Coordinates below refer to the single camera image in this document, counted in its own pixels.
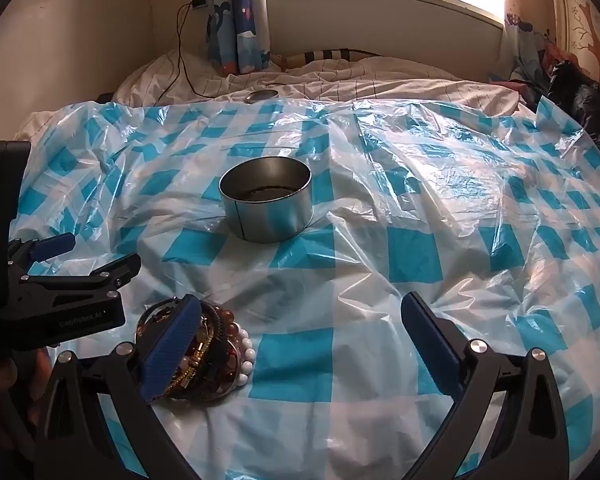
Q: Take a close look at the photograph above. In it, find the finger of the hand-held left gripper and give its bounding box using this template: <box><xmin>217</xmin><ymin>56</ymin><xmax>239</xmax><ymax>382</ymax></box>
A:
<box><xmin>8</xmin><ymin>232</ymin><xmax>76</xmax><ymax>275</ymax></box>
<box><xmin>17</xmin><ymin>252</ymin><xmax>141</xmax><ymax>306</ymax></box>

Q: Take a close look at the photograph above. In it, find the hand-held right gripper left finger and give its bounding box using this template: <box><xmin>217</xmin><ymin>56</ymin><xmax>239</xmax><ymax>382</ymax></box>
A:
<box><xmin>34</xmin><ymin>296</ymin><xmax>203</xmax><ymax>480</ymax></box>

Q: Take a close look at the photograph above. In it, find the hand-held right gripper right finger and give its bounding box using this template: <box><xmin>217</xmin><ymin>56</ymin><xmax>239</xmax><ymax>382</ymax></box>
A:
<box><xmin>401</xmin><ymin>291</ymin><xmax>571</xmax><ymax>480</ymax></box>

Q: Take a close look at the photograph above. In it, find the gold chain bracelet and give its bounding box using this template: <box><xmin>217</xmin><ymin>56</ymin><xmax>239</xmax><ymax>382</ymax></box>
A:
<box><xmin>167</xmin><ymin>342</ymin><xmax>218</xmax><ymax>397</ymax></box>

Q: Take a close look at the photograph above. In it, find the pile of bead bracelets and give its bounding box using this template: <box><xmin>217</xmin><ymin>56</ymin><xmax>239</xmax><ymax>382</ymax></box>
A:
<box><xmin>136</xmin><ymin>297</ymin><xmax>235</xmax><ymax>402</ymax></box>

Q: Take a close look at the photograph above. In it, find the black cord bracelet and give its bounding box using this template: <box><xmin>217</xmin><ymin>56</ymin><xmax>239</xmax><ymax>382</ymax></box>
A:
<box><xmin>200</xmin><ymin>302</ymin><xmax>233</xmax><ymax>393</ymax></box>

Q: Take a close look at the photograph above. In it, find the amber bead bracelet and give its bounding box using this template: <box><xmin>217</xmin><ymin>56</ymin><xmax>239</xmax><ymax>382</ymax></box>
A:
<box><xmin>202</xmin><ymin>302</ymin><xmax>251</xmax><ymax>391</ymax></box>

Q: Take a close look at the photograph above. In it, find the white bead bracelet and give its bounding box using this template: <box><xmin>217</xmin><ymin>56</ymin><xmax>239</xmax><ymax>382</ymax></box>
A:
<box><xmin>232</xmin><ymin>337</ymin><xmax>257</xmax><ymax>388</ymax></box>

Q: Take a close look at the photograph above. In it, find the round metal tin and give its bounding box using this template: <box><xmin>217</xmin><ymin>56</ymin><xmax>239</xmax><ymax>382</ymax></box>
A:
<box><xmin>219</xmin><ymin>156</ymin><xmax>313</xmax><ymax>244</ymax></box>

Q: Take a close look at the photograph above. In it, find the blue checked plastic sheet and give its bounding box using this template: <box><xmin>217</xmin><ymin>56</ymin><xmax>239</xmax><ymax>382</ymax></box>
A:
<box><xmin>10</xmin><ymin>97</ymin><xmax>600</xmax><ymax>480</ymax></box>

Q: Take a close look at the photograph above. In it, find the blue cartoon curtain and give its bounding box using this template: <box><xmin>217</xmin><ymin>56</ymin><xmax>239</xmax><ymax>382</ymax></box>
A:
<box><xmin>207</xmin><ymin>0</ymin><xmax>271</xmax><ymax>77</ymax></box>
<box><xmin>500</xmin><ymin>10</ymin><xmax>551</xmax><ymax>96</ymax></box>

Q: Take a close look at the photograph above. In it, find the white striped quilt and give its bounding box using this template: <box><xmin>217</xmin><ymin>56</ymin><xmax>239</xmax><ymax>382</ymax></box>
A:
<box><xmin>14</xmin><ymin>50</ymin><xmax>536</xmax><ymax>136</ymax></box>

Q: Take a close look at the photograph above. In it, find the black plastic bag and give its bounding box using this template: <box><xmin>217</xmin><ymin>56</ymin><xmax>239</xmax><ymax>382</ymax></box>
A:
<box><xmin>547</xmin><ymin>60</ymin><xmax>600</xmax><ymax>161</ymax></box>

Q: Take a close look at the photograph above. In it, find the striped pillow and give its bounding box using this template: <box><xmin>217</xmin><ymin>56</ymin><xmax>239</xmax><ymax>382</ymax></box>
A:
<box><xmin>272</xmin><ymin>48</ymin><xmax>381</xmax><ymax>71</ymax></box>

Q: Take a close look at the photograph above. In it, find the white window ledge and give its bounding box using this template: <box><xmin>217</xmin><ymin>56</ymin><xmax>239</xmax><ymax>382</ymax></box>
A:
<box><xmin>267</xmin><ymin>0</ymin><xmax>504</xmax><ymax>61</ymax></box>

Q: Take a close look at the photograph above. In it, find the black charging cable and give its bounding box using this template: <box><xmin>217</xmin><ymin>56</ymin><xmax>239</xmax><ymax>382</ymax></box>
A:
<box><xmin>161</xmin><ymin>2</ymin><xmax>207</xmax><ymax>102</ymax></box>

